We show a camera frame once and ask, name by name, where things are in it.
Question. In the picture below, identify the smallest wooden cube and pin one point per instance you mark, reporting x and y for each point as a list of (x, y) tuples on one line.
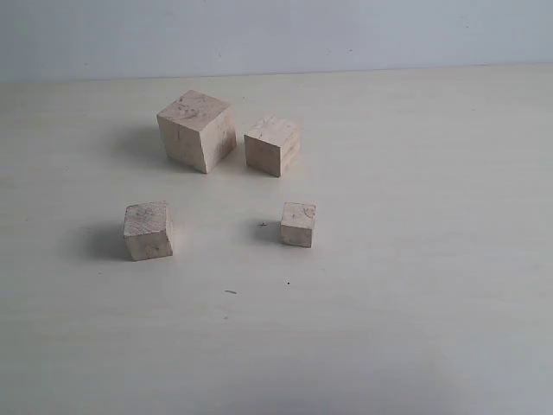
[(297, 224)]

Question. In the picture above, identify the second largest wooden cube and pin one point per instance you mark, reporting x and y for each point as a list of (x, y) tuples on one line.
[(272, 144)]

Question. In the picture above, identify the third largest wooden cube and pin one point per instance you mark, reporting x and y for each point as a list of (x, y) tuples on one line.
[(148, 230)]

